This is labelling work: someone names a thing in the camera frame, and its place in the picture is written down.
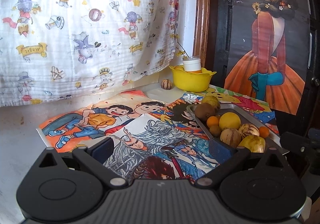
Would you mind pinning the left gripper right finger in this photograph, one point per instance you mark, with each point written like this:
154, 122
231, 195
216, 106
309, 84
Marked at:
229, 159

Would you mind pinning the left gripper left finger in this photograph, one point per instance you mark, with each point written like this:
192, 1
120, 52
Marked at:
92, 159

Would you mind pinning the small brown round fruit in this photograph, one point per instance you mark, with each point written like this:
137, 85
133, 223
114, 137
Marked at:
215, 131

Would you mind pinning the large yellow-brown mango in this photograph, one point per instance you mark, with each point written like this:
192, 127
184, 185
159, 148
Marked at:
254, 143

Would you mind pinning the striped pepino melon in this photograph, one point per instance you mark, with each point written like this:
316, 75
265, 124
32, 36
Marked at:
248, 130

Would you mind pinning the yellow lemon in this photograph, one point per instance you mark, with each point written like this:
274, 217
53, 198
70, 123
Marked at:
229, 120

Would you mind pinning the small orange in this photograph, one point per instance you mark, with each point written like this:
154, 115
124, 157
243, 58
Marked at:
212, 121
264, 131

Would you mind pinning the brown kiwi fruit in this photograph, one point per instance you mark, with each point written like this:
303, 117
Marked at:
204, 111

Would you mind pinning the green-yellow mango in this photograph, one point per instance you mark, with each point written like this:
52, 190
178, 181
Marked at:
212, 100

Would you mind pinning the metal tray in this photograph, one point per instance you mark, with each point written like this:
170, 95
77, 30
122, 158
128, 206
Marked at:
273, 140

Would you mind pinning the colourful cartoon drawings mat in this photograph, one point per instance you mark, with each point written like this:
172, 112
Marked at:
152, 139

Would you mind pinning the yellow plastic bowl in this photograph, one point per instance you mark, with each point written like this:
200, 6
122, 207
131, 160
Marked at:
192, 82

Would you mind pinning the white and orange jar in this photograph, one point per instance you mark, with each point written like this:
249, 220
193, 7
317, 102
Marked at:
192, 64

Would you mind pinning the yellow fruit inside bowl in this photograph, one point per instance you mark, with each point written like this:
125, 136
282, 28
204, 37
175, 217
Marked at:
180, 68

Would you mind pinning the painted girl poster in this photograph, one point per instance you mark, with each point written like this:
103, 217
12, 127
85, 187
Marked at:
269, 51

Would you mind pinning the white cartoon print curtain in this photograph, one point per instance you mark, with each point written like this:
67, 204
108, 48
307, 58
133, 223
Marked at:
60, 49

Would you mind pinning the brown wooden frame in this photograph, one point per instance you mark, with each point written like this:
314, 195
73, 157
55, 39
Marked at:
201, 30

